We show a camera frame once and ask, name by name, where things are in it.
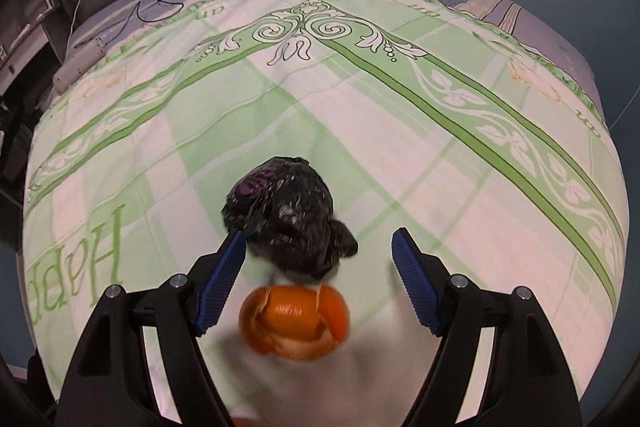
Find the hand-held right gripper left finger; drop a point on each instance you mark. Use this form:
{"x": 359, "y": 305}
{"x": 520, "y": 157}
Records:
{"x": 220, "y": 287}

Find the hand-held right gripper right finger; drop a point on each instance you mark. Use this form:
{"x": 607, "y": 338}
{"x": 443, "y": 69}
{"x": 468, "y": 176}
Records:
{"x": 415, "y": 287}

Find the green printed bedspread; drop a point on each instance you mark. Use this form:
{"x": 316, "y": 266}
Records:
{"x": 350, "y": 132}

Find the black plastic bag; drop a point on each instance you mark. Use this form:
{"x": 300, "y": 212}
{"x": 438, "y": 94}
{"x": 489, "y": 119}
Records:
{"x": 285, "y": 217}

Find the orange peel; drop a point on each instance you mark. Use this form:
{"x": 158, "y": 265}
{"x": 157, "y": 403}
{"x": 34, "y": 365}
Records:
{"x": 295, "y": 317}

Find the white power strip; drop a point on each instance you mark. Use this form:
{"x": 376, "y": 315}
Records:
{"x": 75, "y": 67}

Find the bedside shelf unit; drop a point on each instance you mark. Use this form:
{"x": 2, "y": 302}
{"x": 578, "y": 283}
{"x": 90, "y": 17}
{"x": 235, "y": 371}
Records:
{"x": 25, "y": 57}

